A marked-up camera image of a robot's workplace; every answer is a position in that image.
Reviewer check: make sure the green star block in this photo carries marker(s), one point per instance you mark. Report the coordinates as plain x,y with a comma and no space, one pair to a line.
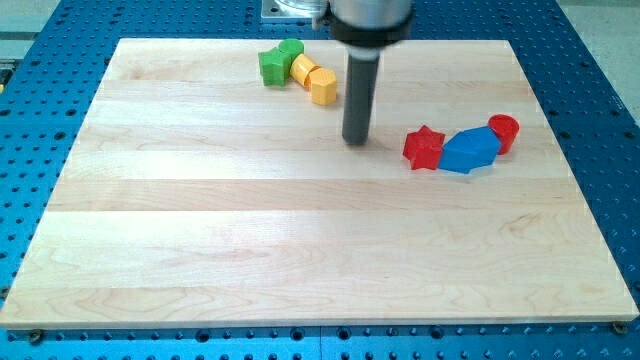
274,67

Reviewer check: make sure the light wooden board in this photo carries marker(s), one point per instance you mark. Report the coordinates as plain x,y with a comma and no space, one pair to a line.
196,197

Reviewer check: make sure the red star block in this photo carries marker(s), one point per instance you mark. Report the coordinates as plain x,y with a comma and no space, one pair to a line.
424,148

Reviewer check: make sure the yellow cylinder block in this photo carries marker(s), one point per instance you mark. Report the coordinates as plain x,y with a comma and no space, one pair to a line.
301,68

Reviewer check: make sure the blue pentagon block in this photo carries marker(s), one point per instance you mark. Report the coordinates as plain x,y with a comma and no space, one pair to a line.
470,149

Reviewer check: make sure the right board clamp screw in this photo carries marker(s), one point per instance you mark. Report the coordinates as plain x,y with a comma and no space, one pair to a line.
619,328

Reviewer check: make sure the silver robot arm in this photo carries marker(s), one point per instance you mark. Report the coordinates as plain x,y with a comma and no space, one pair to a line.
365,27

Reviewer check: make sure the left board clamp screw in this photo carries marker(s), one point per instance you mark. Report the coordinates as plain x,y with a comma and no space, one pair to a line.
35,336

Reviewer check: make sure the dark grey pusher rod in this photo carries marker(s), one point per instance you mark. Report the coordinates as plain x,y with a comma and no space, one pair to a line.
360,85

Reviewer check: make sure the green cylinder block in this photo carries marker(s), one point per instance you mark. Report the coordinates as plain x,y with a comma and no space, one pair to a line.
291,47

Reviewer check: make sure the yellow hexagon block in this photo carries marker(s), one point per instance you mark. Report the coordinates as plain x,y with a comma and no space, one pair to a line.
323,86

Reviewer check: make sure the board clamp screw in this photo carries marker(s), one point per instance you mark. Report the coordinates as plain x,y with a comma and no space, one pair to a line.
619,328
35,336

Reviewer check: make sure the red cylinder block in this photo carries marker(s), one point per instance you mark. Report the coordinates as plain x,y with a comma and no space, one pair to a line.
506,129

